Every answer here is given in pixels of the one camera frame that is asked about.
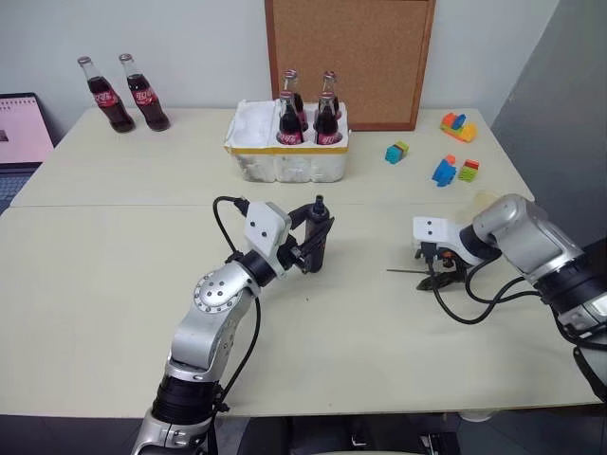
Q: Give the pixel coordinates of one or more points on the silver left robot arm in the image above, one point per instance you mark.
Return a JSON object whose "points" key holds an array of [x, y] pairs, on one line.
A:
{"points": [[208, 327]]}

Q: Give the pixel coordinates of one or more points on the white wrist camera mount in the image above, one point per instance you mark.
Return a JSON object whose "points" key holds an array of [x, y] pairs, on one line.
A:
{"points": [[438, 229], [265, 227]]}

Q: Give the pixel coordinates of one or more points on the cyan green purple toy blocks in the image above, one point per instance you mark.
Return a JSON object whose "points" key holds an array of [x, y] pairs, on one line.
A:
{"points": [[396, 153]]}

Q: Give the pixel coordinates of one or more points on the cork board with wooden frame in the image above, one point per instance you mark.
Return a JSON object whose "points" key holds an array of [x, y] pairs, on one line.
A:
{"points": [[351, 57]]}

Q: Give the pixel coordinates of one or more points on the open laptop with pink screen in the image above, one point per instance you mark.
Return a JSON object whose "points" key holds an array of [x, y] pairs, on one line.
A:
{"points": [[21, 132]]}

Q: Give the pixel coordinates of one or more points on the blue orange toy blocks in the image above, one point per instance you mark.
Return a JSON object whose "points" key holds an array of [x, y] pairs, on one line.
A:
{"points": [[444, 173]]}

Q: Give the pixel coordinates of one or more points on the green red yellow toy blocks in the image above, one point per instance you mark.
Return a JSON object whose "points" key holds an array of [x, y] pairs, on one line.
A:
{"points": [[469, 170]]}

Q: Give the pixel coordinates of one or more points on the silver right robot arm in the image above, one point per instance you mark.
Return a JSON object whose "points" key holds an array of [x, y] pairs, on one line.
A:
{"points": [[531, 237]]}

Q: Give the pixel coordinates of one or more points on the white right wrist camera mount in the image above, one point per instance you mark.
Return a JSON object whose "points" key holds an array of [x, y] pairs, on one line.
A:
{"points": [[438, 229]]}

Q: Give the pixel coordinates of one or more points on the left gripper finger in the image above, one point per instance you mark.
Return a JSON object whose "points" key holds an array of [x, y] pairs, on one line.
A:
{"points": [[317, 235], [299, 213]]}

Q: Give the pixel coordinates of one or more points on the orange yellow green toy blocks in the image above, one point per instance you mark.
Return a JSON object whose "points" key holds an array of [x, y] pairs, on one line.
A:
{"points": [[457, 125]]}

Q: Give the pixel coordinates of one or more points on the thin metal screwdriver bit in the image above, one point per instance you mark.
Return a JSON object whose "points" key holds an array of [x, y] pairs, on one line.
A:
{"points": [[408, 272]]}

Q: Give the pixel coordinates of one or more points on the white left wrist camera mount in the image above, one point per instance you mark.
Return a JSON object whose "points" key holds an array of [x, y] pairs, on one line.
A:
{"points": [[265, 227]]}

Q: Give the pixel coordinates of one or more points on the white styrofoam box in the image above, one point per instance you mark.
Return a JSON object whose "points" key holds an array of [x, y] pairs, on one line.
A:
{"points": [[289, 163]]}

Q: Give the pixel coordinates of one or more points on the glass cola bottle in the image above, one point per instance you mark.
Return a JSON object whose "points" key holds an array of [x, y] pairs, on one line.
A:
{"points": [[328, 128], [330, 81], [290, 125], [292, 80], [148, 102], [108, 106]]}

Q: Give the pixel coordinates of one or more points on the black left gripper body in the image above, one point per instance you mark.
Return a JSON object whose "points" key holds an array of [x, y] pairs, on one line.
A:
{"points": [[293, 256]]}

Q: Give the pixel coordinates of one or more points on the white round object under table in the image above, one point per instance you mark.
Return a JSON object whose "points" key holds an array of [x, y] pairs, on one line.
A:
{"points": [[475, 416]]}

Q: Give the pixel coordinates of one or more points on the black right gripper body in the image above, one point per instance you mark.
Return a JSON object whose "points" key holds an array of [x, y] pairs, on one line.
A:
{"points": [[446, 258]]}

